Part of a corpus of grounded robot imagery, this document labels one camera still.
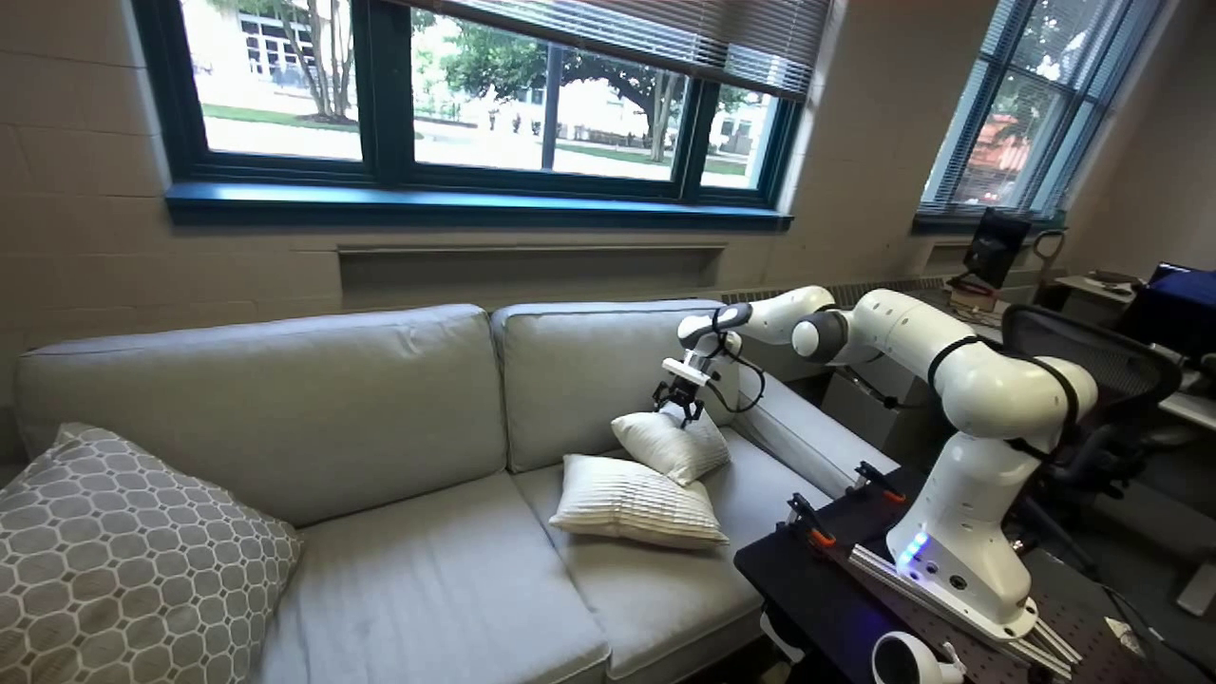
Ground grey sofa seat cushion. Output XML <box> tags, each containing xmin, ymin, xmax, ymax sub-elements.
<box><xmin>249</xmin><ymin>469</ymin><xmax>616</xmax><ymax>684</ymax></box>
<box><xmin>508</xmin><ymin>427</ymin><xmax>832</xmax><ymax>675</ymax></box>

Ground black office chair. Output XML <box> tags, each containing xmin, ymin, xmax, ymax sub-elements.
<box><xmin>1000</xmin><ymin>299</ymin><xmax>1190</xmax><ymax>525</ymax></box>

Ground dark blue bin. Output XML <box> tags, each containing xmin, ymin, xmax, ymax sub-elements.
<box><xmin>1145</xmin><ymin>259</ymin><xmax>1216</xmax><ymax>364</ymax></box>

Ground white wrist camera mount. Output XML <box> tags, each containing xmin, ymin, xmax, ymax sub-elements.
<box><xmin>657</xmin><ymin>355</ymin><xmax>715</xmax><ymax>392</ymax></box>

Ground grey fabric sofa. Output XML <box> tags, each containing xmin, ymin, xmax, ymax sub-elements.
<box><xmin>10</xmin><ymin>295</ymin><xmax>904</xmax><ymax>684</ymax></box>

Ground light blue window frame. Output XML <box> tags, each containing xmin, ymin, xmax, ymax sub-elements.
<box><xmin>912</xmin><ymin>0</ymin><xmax>1173</xmax><ymax>238</ymax></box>

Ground white VR controller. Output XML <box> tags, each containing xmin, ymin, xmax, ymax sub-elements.
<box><xmin>869</xmin><ymin>629</ymin><xmax>971</xmax><ymax>684</ymax></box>

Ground dark teal window frame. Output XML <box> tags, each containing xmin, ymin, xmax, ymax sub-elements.
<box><xmin>130</xmin><ymin>0</ymin><xmax>832</xmax><ymax>235</ymax></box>

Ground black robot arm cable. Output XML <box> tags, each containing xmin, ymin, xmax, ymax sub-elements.
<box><xmin>698</xmin><ymin>295</ymin><xmax>1097</xmax><ymax>469</ymax></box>

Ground black robot table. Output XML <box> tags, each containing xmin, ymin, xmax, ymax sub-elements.
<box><xmin>733</xmin><ymin>460</ymin><xmax>1145</xmax><ymax>684</ymax></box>

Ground black monitor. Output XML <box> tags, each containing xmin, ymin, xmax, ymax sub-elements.
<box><xmin>962</xmin><ymin>205</ymin><xmax>1038</xmax><ymax>292</ymax></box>

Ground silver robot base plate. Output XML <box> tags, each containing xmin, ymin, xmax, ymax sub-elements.
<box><xmin>844</xmin><ymin>540</ymin><xmax>1085</xmax><ymax>680</ymax></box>

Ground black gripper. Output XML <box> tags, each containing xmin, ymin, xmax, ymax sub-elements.
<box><xmin>648</xmin><ymin>373</ymin><xmax>711</xmax><ymax>430</ymax></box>

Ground orange black clamp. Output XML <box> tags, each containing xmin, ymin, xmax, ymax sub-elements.
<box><xmin>848</xmin><ymin>460</ymin><xmax>907</xmax><ymax>509</ymax></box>
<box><xmin>781</xmin><ymin>489</ymin><xmax>848</xmax><ymax>554</ymax></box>

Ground large grey patterned pillow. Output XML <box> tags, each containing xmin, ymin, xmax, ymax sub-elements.
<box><xmin>0</xmin><ymin>418</ymin><xmax>306</xmax><ymax>684</ymax></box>

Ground small cream pleated pillow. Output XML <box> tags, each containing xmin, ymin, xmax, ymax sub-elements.
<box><xmin>544</xmin><ymin>452</ymin><xmax>733</xmax><ymax>554</ymax></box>
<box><xmin>606</xmin><ymin>398</ymin><xmax>733</xmax><ymax>489</ymax></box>

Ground grey sofa back cushion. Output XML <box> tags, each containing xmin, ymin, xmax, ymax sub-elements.
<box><xmin>491</xmin><ymin>295</ymin><xmax>765</xmax><ymax>478</ymax></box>
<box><xmin>10</xmin><ymin>299</ymin><xmax>508</xmax><ymax>530</ymax></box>

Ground grey window blinds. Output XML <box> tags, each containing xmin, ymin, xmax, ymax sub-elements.
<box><xmin>404</xmin><ymin>0</ymin><xmax>832</xmax><ymax>100</ymax></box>

